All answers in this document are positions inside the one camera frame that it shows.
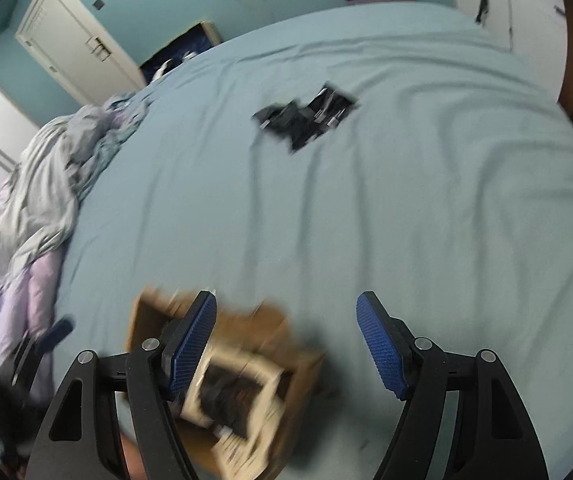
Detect dark blue framed picture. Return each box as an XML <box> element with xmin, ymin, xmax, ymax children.
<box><xmin>140</xmin><ymin>22</ymin><xmax>222</xmax><ymax>84</ymax></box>

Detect beige snack packet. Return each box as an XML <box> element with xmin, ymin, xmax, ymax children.
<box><xmin>180</xmin><ymin>342</ymin><xmax>284</xmax><ymax>479</ymax></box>

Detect cardboard box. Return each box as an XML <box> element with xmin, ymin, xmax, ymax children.
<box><xmin>124</xmin><ymin>286</ymin><xmax>328</xmax><ymax>480</ymax></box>

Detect crumpled grey blanket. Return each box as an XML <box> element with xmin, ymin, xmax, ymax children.
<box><xmin>0</xmin><ymin>93</ymin><xmax>149</xmax><ymax>282</ymax></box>

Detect pile of black snack packets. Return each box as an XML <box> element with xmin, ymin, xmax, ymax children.
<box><xmin>253</xmin><ymin>82</ymin><xmax>358</xmax><ymax>153</ymax></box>

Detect white cabinet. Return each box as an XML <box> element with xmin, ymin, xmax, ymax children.
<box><xmin>455</xmin><ymin>0</ymin><xmax>567</xmax><ymax>99</ymax></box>

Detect teal bed sheet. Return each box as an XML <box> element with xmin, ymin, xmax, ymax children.
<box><xmin>53</xmin><ymin>3</ymin><xmax>573</xmax><ymax>479</ymax></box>

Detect black snack packets in box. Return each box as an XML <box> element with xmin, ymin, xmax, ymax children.
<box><xmin>198</xmin><ymin>364</ymin><xmax>269</xmax><ymax>439</ymax></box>

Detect white door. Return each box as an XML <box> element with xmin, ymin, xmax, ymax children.
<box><xmin>15</xmin><ymin>0</ymin><xmax>145</xmax><ymax>105</ymax></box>

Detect lilac pillow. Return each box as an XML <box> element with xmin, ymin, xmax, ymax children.
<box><xmin>0</xmin><ymin>249</ymin><xmax>65</xmax><ymax>401</ymax></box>

